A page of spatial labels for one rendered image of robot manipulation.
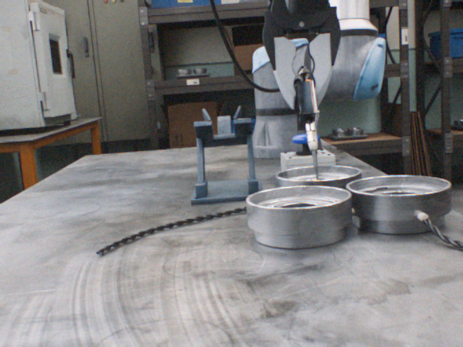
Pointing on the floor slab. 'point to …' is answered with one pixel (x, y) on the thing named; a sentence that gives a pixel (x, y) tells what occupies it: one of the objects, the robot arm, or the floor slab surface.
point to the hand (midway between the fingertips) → (304, 98)
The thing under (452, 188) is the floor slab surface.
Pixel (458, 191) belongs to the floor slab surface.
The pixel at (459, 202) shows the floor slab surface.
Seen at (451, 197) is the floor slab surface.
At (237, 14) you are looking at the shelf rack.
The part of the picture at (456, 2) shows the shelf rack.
